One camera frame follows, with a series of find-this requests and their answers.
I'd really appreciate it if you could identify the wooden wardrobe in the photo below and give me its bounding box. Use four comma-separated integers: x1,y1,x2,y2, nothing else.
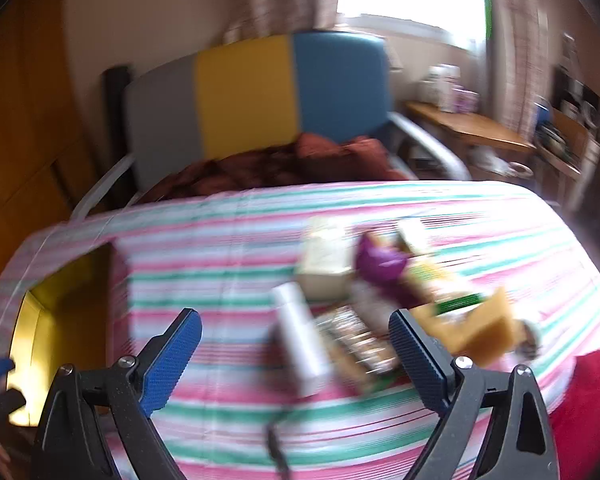
0,0,131,261

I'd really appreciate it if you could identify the grey bed rail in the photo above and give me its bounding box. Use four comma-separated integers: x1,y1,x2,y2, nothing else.
387,112,472,182

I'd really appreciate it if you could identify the clear packet of brown snacks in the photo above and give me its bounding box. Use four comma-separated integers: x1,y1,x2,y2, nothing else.
315,305,406,396

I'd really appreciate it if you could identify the person's red clothing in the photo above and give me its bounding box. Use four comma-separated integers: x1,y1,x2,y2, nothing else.
550,347,600,480

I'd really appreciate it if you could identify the dark red blanket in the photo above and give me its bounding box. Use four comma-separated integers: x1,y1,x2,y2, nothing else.
140,132,412,206

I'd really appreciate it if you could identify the wooden desk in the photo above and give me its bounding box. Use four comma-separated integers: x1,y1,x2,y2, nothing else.
405,100,538,163

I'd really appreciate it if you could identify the white plastic bag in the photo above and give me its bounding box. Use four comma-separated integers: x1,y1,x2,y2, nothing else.
467,144,511,176

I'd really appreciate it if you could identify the white appliance carton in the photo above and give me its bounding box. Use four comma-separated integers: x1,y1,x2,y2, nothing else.
417,64,462,112

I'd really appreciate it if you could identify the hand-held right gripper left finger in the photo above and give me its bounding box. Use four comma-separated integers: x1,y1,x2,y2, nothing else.
32,308,202,480

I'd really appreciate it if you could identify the cluttered wooden shelf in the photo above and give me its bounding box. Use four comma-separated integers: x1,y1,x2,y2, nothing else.
534,67,600,213

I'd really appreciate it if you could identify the white bed rail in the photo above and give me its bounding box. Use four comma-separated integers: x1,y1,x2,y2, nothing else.
70,152,137,221

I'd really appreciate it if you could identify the purple plastic item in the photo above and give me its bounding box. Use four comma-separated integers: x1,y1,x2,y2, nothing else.
355,232,421,311

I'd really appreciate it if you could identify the green beige carton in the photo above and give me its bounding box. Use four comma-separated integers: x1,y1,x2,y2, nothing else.
295,217,359,303

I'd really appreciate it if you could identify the maroon cardboard box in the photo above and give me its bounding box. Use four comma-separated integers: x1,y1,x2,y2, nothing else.
7,242,131,428

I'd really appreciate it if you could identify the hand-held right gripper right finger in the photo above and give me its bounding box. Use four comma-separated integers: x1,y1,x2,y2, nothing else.
388,309,561,480

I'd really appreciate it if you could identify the purple tissue carton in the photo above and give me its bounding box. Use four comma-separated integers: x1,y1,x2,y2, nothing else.
452,87,481,113

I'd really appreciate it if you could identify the white cylindrical bottle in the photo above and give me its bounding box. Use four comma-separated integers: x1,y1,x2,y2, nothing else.
271,282,333,398

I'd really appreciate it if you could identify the yellow glove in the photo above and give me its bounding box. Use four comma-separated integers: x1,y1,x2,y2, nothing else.
410,287,543,367

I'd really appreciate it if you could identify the grey yellow blue chair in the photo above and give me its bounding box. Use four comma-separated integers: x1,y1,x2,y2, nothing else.
122,30,396,196

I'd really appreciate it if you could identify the rice cracker packet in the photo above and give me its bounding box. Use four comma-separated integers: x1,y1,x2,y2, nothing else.
397,220,486,317

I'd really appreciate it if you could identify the round woven basket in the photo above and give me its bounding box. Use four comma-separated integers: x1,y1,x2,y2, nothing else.
505,160,537,179

